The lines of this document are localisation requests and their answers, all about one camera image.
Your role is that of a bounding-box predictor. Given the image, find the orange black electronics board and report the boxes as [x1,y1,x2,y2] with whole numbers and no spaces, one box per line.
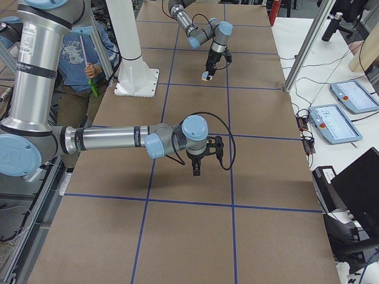
[295,109,315,156]

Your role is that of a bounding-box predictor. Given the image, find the red fire extinguisher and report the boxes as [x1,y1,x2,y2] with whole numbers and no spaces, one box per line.
[269,0,281,27]

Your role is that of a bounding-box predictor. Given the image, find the black desktop box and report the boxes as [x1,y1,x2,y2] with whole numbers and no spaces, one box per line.
[312,166,350,213]

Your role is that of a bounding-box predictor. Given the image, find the white camera mast with base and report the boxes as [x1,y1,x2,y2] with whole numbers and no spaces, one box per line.
[106,0,159,98]

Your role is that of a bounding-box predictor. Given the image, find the aluminium frame post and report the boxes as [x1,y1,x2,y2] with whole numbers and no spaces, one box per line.
[283,0,335,93]

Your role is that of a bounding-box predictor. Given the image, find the near blue teach pendant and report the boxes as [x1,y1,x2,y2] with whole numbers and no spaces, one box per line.
[309,104,363,144]

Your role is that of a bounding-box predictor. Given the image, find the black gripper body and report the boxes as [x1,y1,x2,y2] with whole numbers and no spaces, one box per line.
[205,49,225,71]
[188,153,204,167]

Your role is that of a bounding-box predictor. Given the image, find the blue teach pendant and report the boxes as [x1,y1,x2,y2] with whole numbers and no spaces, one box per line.
[309,104,363,144]
[330,80,378,114]

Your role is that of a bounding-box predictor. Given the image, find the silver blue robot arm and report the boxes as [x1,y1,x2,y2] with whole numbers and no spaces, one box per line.
[162,1,233,81]
[1,1,208,176]

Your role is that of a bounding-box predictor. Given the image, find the green tool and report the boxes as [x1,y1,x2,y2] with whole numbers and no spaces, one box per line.
[88,78,99,97]

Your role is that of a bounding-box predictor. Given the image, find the person in blue shirt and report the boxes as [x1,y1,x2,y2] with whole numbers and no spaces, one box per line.
[54,22,121,196]

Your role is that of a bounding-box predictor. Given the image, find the blue cream call bell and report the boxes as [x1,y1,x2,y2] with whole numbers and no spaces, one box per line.
[201,71,213,81]

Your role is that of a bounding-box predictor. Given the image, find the black cylinder bottle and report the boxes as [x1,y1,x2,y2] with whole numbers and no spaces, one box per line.
[322,12,343,41]

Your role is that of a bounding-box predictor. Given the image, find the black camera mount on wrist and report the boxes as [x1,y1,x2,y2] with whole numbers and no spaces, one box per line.
[205,135,224,159]
[222,51,232,63]

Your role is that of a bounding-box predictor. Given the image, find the far blue teach pendant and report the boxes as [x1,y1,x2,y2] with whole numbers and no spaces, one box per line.
[330,80,378,114]

